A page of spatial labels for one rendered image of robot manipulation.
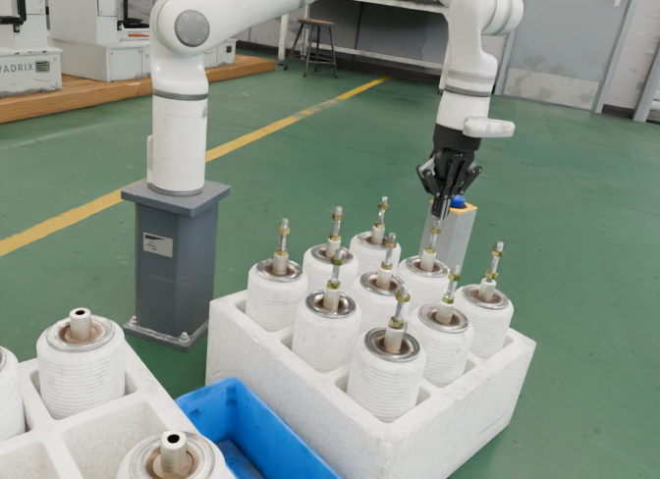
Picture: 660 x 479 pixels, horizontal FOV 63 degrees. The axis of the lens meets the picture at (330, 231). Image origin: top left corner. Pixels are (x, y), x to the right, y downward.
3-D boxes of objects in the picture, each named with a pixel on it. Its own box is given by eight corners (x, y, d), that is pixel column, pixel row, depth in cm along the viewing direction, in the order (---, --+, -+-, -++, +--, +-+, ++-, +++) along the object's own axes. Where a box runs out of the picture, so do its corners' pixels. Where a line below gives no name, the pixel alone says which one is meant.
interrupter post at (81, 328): (67, 334, 65) (66, 310, 64) (87, 328, 67) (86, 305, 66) (74, 344, 64) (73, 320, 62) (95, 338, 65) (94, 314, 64)
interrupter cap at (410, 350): (352, 341, 72) (352, 336, 72) (390, 325, 77) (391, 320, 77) (393, 372, 67) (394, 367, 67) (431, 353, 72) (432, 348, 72)
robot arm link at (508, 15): (539, 0, 76) (487, -39, 85) (491, -8, 72) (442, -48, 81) (515, 46, 81) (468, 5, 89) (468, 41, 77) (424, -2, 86)
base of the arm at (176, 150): (140, 189, 97) (140, 92, 90) (170, 176, 105) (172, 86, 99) (187, 200, 95) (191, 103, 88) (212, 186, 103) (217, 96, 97)
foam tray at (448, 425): (203, 388, 96) (208, 300, 89) (355, 322, 122) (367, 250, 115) (364, 550, 72) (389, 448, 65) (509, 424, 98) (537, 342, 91)
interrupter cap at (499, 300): (516, 302, 88) (517, 298, 88) (493, 316, 83) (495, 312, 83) (475, 283, 93) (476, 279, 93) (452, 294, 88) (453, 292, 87)
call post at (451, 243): (400, 332, 121) (428, 202, 109) (418, 322, 126) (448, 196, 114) (425, 347, 117) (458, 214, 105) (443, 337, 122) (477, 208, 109)
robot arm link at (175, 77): (147, -12, 89) (146, 94, 96) (160, -8, 81) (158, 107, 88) (202, -4, 93) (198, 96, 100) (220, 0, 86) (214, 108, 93)
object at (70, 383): (36, 440, 72) (25, 325, 65) (109, 411, 79) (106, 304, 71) (60, 489, 66) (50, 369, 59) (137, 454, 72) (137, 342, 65)
